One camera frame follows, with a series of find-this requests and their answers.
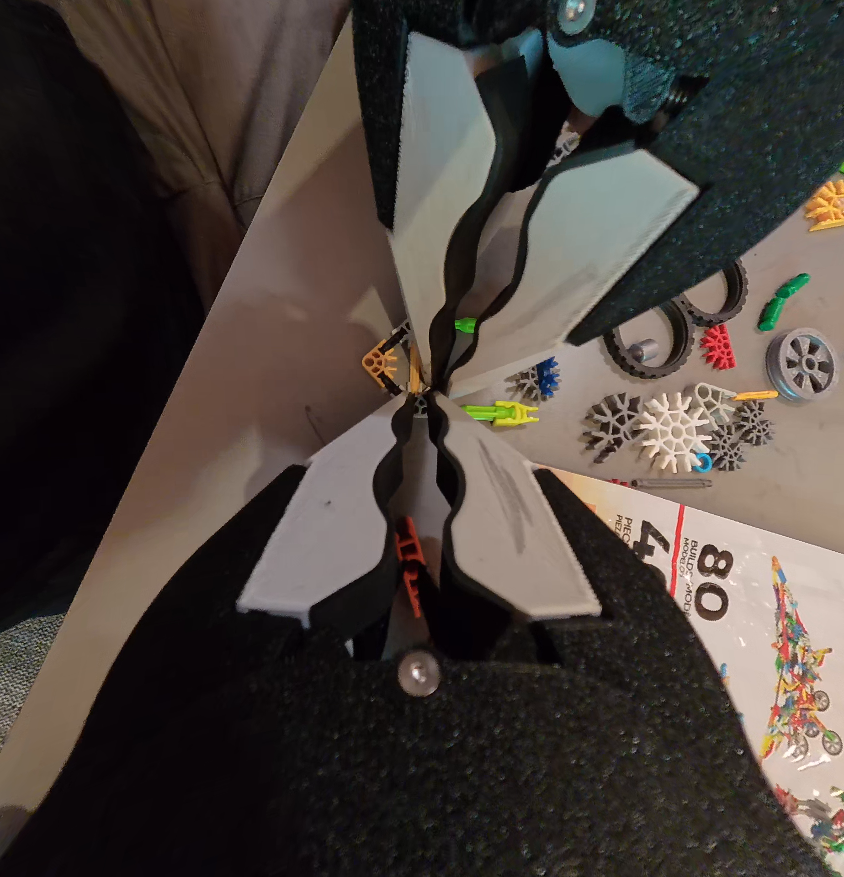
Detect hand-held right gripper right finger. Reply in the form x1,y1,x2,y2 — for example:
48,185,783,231
429,394,603,621

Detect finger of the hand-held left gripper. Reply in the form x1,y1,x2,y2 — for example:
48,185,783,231
444,146,701,400
386,33,505,388

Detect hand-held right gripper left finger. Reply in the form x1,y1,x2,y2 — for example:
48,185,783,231
235,397,412,628

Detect yellow grey connector rod assembly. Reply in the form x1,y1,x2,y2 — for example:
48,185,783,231
361,322,436,419

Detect orange connector piece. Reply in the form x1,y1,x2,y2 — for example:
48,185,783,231
393,515,424,619

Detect yellow connector with clear connector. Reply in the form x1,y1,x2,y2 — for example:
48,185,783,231
803,180,844,232

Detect black rubber tire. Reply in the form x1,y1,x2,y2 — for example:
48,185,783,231
672,259,749,328
602,301,697,381

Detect interlocked blue grey snowflake connectors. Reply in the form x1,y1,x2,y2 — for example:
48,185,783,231
505,356,562,405

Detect red fan connector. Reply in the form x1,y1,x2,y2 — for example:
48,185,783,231
699,323,738,371

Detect white snowflake connector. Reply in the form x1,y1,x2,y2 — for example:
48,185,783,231
633,391,714,475

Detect light grey connector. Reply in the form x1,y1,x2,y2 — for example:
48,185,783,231
692,382,738,422

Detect small dark grey snowflake connector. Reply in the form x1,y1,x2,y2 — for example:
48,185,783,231
733,401,777,446
706,425,748,472

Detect grey wheel hub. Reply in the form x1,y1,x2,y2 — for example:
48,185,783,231
764,328,841,402

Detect instruction booklet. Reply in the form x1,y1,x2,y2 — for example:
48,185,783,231
541,466,844,871

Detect person's black garment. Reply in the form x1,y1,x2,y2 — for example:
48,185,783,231
0,0,210,638

